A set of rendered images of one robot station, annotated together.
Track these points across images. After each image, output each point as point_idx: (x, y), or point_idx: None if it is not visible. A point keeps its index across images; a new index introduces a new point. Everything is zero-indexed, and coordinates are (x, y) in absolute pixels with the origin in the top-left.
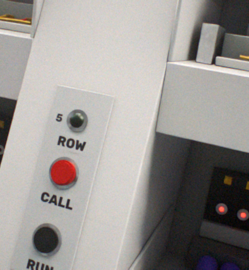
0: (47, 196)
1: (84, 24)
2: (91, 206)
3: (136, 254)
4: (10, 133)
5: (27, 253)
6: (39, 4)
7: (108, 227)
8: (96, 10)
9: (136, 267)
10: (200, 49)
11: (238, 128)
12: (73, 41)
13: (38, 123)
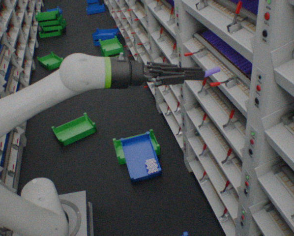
0: (256, 92)
1: (260, 53)
2: (263, 96)
3: (283, 105)
4: (251, 75)
5: (254, 102)
6: (252, 46)
7: (265, 102)
8: (262, 50)
9: (282, 109)
10: (293, 57)
11: (286, 87)
12: (259, 57)
13: (255, 74)
